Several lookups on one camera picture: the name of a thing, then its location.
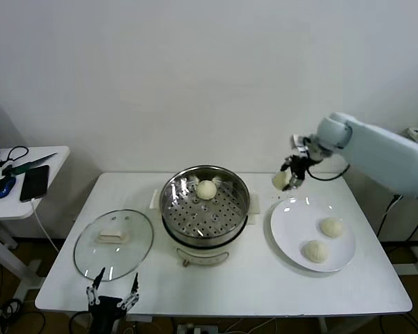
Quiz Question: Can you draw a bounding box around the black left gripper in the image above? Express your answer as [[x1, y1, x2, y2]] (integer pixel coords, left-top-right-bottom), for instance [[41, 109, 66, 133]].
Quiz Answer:
[[86, 267, 141, 334]]

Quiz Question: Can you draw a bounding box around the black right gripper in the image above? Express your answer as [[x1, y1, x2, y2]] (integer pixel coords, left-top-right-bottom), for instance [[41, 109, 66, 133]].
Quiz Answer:
[[281, 154, 311, 191]]

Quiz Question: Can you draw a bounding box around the white steamed baozi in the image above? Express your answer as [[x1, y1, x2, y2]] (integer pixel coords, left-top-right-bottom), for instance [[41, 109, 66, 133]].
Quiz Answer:
[[301, 239, 330, 264], [195, 180, 217, 201], [319, 217, 344, 239], [271, 170, 291, 192]]

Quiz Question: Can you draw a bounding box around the glass pot lid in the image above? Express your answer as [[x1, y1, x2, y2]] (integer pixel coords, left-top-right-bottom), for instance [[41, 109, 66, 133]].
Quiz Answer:
[[72, 208, 155, 282]]

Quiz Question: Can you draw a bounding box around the stainless steel steamer basket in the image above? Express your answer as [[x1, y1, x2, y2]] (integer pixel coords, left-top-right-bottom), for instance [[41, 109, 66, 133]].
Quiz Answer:
[[149, 165, 262, 245]]

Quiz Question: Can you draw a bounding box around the white round plate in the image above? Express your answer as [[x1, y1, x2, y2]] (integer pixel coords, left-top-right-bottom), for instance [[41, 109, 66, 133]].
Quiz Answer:
[[270, 196, 357, 273]]

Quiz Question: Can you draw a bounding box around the white electric cooking pot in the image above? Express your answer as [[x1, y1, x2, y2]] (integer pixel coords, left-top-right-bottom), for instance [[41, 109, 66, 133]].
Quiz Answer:
[[162, 208, 259, 269]]

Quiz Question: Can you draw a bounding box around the black smartphone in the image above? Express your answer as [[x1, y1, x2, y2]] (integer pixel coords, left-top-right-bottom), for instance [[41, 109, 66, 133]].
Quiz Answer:
[[19, 164, 51, 202]]

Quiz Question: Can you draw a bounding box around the white side table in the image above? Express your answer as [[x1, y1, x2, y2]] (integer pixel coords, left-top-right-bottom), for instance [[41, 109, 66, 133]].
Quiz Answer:
[[0, 145, 72, 303]]

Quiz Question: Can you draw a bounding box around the blue computer mouse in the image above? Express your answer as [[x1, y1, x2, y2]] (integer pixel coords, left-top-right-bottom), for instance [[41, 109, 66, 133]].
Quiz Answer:
[[0, 175, 17, 200]]

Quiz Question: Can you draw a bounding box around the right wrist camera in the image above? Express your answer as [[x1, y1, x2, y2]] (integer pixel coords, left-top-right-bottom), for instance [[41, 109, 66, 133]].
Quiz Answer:
[[289, 134, 314, 154]]

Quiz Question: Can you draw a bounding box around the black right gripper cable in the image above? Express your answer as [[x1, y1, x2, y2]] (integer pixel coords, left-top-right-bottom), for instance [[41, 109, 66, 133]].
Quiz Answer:
[[305, 161, 352, 182]]

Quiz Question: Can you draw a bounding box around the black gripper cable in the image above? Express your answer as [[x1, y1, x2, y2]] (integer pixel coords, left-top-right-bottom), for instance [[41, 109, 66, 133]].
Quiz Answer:
[[305, 161, 352, 182], [68, 310, 92, 334]]

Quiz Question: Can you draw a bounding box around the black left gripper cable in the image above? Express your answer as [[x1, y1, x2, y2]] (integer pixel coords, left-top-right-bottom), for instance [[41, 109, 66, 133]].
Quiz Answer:
[[68, 310, 92, 334]]

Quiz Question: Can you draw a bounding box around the white charging cable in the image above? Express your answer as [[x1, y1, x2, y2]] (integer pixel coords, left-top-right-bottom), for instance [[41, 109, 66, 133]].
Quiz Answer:
[[30, 198, 62, 254]]

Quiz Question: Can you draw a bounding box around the black power adapter cable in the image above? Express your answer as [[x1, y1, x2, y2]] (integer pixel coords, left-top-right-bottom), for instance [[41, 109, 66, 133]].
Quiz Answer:
[[376, 193, 418, 241]]

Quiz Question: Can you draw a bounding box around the black floor cable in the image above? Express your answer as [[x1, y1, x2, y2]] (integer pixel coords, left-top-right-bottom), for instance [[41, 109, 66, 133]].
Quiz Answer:
[[0, 297, 48, 334]]

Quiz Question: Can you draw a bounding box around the green handled knife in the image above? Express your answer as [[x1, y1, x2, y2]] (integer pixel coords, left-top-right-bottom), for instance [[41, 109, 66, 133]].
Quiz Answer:
[[2, 152, 59, 177]]

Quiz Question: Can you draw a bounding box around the black looped cable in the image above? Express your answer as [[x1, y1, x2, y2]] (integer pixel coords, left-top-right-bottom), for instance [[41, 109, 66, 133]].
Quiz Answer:
[[0, 145, 31, 168]]

